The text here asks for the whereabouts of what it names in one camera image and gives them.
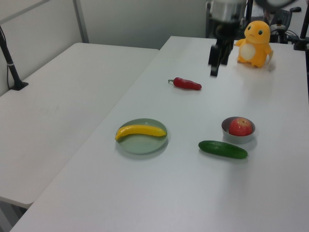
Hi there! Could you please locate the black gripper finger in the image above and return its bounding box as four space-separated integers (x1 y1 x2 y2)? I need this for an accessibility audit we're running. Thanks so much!
220 40 234 66
208 44 222 77

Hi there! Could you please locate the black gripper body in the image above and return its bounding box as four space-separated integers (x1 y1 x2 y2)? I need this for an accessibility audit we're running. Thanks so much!
215 19 242 48

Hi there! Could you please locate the green cucumber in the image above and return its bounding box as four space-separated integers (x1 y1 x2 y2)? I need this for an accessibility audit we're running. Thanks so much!
198 140 249 160

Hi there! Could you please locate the metal bowl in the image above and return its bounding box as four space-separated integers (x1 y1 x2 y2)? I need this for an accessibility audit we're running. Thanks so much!
221 116 256 145

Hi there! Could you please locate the thin black vertical pole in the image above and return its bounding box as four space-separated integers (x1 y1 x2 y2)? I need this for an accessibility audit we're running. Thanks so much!
246 0 254 25

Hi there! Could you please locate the orange plush toy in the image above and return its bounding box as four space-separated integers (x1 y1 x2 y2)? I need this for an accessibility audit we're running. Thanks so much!
234 20 275 68

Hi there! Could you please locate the red chili pepper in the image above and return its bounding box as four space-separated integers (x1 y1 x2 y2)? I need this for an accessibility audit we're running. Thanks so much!
168 77 203 91

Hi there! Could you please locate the black office chair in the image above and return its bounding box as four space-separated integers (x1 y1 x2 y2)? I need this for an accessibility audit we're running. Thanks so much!
269 8 293 44

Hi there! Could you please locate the red apple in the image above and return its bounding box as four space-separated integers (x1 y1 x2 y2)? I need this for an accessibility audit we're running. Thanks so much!
228 117 253 136

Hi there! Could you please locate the black tripod pole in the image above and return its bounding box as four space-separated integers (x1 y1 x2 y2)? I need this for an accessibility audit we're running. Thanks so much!
294 16 309 51

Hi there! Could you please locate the yellow banana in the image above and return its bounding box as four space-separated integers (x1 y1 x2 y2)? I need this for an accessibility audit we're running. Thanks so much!
114 124 168 142

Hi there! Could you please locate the light green plate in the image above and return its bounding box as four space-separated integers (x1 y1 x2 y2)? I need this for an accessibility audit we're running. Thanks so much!
116 118 168 155

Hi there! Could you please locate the white side table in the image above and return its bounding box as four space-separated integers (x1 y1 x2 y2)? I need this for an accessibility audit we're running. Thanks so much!
0 42 160 232

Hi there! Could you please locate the grey partition post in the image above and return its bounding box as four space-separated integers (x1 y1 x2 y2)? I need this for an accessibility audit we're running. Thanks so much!
72 0 89 44

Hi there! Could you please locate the black camera stand pole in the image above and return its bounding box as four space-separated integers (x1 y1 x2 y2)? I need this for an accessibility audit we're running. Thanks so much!
0 24 29 91

